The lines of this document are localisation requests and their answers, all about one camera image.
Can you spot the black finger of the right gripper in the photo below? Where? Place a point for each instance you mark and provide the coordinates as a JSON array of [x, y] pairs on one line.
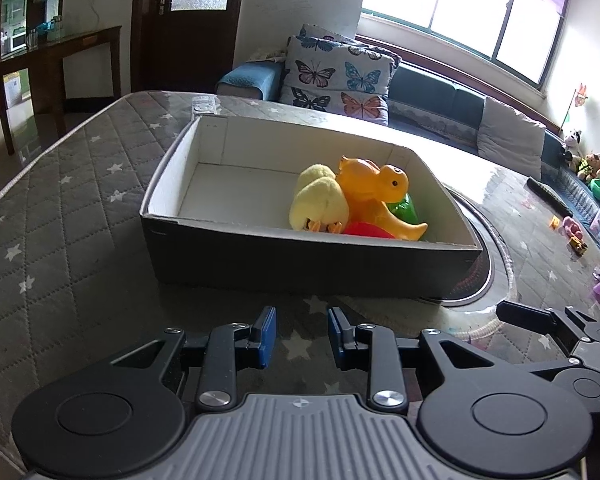
[[576, 334]]

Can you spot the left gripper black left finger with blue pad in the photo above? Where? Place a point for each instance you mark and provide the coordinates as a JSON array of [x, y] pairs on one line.
[[122, 414]]

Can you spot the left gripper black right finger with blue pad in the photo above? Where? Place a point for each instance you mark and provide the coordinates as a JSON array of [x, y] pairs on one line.
[[479, 414]]

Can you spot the green toy pepper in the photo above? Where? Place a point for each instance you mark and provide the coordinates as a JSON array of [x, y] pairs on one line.
[[404, 210]]

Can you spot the red toy piece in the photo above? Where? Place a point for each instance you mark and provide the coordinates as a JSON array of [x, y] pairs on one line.
[[361, 228]]

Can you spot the orange rubber duck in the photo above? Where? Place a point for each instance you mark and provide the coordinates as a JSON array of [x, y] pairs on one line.
[[369, 189]]

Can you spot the yellow plush chick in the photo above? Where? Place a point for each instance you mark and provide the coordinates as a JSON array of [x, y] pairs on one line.
[[311, 174], [320, 207]]

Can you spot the small toy truck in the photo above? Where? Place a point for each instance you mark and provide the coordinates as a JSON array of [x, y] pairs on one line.
[[578, 246]]

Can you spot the pink toy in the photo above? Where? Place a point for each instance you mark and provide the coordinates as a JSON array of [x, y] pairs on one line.
[[571, 228]]

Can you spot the grey star quilted mat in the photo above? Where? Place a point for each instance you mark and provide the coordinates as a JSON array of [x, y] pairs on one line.
[[77, 285]]

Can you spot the pile of plush toys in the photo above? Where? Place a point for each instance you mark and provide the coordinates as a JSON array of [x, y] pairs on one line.
[[586, 167]]

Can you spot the white cardboard box dark outside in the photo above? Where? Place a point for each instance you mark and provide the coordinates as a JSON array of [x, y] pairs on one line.
[[216, 213]]

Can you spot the grey white cushion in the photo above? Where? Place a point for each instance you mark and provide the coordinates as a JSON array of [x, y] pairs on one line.
[[510, 139]]

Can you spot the silver remote control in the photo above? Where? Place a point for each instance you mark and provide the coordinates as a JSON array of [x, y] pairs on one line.
[[204, 104]]

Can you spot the blue sofa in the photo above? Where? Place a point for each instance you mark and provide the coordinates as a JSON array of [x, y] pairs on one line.
[[441, 109]]

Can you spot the dark wooden side table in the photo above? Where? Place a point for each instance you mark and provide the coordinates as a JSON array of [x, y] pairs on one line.
[[45, 64]]

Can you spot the butterfly print pillow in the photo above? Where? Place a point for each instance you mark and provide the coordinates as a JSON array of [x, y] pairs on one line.
[[335, 74]]

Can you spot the dark wooden door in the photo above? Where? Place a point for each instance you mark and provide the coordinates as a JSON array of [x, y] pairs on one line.
[[182, 45]]

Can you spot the window with green frame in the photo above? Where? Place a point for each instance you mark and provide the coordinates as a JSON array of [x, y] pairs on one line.
[[517, 35]]

